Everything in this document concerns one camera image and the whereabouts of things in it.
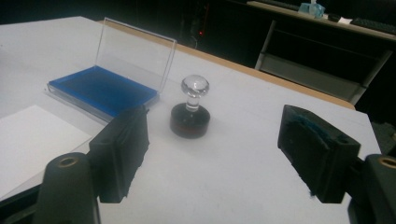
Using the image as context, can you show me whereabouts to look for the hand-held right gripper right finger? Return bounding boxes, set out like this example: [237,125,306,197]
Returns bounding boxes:
[276,104,362,204]

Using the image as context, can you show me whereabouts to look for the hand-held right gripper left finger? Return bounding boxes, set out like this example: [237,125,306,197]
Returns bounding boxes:
[88,105,150,204]

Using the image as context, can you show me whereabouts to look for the black round stamp cap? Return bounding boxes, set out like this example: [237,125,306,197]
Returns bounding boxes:
[169,116,211,140]

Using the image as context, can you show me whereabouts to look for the stamp with clear knob handle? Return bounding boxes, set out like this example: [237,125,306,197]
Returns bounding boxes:
[169,74,211,140]

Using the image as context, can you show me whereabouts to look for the blue ink pad clear case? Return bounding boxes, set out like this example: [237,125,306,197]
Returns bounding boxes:
[46,17,178,123]

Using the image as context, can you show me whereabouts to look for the background desk with shelf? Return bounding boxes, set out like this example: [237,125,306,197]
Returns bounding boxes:
[247,0,396,105]

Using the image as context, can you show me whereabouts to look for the white paper sheet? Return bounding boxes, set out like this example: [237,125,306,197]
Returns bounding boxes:
[0,105,93,200]

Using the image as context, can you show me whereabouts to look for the black keyboard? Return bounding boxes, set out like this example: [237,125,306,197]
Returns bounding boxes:
[349,17,396,35]

